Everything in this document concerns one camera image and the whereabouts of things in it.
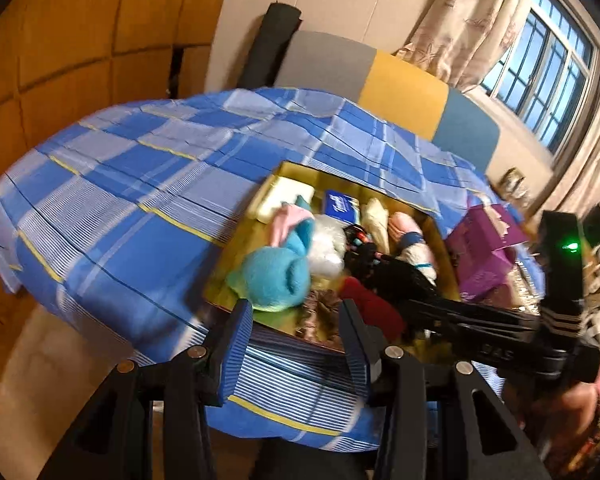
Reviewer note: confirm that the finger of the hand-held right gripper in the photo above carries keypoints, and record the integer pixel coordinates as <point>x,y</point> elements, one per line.
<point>480,342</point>
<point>480,312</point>

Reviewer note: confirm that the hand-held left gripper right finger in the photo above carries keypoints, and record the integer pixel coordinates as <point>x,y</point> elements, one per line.
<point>357,355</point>

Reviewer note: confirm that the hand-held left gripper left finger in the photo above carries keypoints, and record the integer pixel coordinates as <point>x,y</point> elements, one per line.
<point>235,350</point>

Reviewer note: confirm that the black-haired doll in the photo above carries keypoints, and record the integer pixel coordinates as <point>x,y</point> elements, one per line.
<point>375,305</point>

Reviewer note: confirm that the floral fabric piece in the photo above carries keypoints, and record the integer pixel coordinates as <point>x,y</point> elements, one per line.
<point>320,317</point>

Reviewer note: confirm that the gold rectangular tin box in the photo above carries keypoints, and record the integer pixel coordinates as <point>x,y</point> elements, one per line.
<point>245,270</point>

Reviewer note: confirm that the pink and white sock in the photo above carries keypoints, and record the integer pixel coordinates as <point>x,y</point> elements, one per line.
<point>415,240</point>

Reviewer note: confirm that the clear plastic bag of cotton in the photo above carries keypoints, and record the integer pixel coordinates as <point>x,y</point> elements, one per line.
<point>327,247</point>

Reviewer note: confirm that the cream sock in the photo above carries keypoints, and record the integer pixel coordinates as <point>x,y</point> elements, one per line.
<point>376,222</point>

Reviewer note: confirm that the blue tissue packet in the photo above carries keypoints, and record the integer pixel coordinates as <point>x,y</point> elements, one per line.
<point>342,206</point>

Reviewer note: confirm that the ornate silver tissue box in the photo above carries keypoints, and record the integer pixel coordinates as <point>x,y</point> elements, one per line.
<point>525,290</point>

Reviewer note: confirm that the purple carton box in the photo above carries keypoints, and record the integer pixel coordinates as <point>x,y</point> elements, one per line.
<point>480,255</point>

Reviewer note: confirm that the black monitor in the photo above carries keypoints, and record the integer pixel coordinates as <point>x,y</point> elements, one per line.
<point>597,227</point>

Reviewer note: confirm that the patterned bag on desk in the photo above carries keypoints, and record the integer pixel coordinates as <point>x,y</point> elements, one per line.
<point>514,185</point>

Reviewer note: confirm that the patterned dark cloth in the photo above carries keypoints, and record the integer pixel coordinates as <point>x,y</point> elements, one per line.
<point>587,440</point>

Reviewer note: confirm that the blue plaid bed sheet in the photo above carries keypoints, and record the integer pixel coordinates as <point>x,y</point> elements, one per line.
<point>130,200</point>

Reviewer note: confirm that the barred window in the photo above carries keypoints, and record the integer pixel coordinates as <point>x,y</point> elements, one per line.
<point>545,70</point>

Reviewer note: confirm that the grey yellow blue headboard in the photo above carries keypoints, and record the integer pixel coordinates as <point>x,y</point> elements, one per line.
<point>405,95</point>

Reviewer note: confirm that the beige patterned curtain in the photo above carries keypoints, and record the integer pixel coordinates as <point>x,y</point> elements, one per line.
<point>472,15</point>

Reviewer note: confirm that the black rolled mat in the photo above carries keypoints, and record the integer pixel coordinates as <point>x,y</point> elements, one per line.
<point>272,45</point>

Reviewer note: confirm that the wooden panel wardrobe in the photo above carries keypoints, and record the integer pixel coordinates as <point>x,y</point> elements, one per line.
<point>80,25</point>

